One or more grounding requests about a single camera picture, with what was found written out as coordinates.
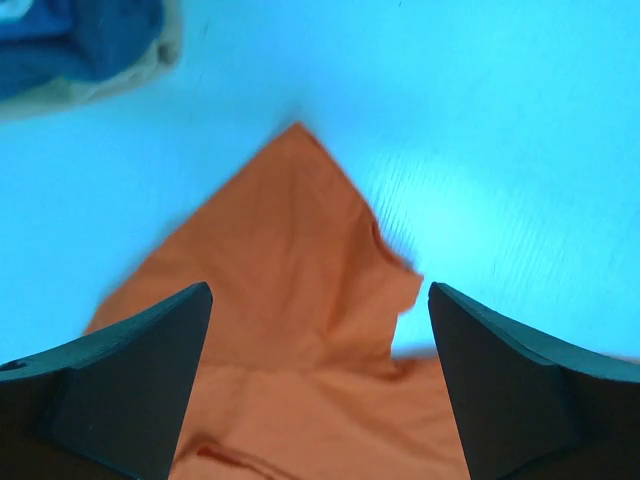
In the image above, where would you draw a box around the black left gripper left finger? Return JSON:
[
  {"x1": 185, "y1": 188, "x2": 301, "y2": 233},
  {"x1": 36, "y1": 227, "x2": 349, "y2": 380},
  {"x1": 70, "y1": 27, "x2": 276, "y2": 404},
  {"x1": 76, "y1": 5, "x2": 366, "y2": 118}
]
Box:
[{"x1": 1, "y1": 282, "x2": 212, "y2": 480}]

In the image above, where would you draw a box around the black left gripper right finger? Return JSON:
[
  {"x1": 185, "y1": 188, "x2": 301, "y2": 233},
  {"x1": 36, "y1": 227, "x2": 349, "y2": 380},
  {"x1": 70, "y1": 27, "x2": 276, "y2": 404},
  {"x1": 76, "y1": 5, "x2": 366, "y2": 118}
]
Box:
[{"x1": 428, "y1": 283, "x2": 639, "y2": 479}]

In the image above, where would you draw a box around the orange t shirt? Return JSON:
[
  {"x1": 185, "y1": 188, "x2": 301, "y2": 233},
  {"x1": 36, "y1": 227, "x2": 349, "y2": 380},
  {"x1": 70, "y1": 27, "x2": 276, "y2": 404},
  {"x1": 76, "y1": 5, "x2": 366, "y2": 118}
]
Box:
[{"x1": 89, "y1": 124, "x2": 468, "y2": 480}]

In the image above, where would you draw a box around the beige folded shirt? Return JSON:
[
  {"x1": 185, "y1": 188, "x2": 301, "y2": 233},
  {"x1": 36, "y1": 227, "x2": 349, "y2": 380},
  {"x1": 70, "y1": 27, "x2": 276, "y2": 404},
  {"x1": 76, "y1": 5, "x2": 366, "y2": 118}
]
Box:
[{"x1": 1, "y1": 1, "x2": 183, "y2": 121}]

